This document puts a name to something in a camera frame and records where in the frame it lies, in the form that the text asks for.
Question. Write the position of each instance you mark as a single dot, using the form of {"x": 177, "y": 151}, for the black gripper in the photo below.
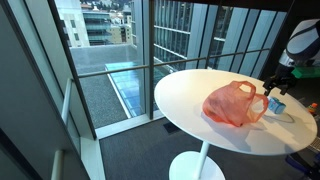
{"x": 283, "y": 77}

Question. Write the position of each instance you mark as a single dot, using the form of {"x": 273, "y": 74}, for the blue box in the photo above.
{"x": 275, "y": 105}

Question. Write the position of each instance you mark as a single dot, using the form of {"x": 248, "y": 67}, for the pink plastic bag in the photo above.
{"x": 237, "y": 104}

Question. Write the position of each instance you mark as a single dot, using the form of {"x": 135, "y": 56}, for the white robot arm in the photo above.
{"x": 298, "y": 59}

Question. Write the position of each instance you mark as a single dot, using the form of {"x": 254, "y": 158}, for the orange green small object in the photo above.
{"x": 312, "y": 108}

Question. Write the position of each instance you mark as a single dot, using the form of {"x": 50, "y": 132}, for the round white table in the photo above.
{"x": 180, "y": 96}

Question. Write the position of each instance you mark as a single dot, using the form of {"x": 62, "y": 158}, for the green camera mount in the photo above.
{"x": 306, "y": 72}

